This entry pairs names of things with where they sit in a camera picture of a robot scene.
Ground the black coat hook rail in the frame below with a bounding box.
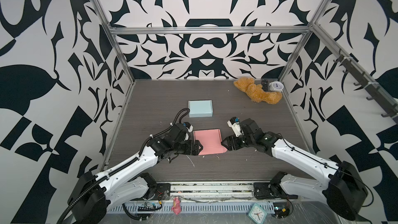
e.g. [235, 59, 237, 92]
[334, 48, 398, 124]

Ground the green circuit board left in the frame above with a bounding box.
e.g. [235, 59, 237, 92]
[137, 202, 162, 212]

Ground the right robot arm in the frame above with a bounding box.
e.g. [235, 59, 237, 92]
[221, 117, 369, 221]

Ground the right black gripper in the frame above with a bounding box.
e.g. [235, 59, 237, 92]
[219, 134, 256, 151]

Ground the circuit board right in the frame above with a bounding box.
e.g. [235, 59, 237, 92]
[272, 201, 294, 219]

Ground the pink small toy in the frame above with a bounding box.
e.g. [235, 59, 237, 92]
[172, 197, 181, 215]

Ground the brown teddy bear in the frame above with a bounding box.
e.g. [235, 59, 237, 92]
[233, 77, 283, 105]

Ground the white round alarm clock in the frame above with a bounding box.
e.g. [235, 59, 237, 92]
[268, 81, 284, 92]

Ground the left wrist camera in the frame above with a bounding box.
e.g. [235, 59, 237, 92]
[183, 122, 193, 133]

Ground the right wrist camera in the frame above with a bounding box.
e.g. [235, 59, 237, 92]
[227, 117, 243, 137]

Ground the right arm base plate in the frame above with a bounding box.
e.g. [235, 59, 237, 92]
[253, 183, 298, 200]

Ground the black corrugated cable left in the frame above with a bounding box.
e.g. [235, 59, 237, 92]
[55, 108, 190, 224]

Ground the teal square clock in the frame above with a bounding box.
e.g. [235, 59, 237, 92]
[247, 203, 267, 224]

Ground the pink paper box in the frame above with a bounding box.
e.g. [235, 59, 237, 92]
[194, 129, 227, 156]

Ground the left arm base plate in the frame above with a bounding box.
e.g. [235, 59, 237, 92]
[130, 183, 171, 201]

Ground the light blue paper box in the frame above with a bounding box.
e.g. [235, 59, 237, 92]
[188, 100, 213, 118]

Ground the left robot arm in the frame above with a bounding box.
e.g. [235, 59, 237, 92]
[57, 122, 203, 224]

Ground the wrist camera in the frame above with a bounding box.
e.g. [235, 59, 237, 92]
[183, 122, 193, 133]
[227, 117, 243, 137]

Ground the black remote control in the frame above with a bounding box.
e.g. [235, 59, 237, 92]
[261, 78, 269, 92]

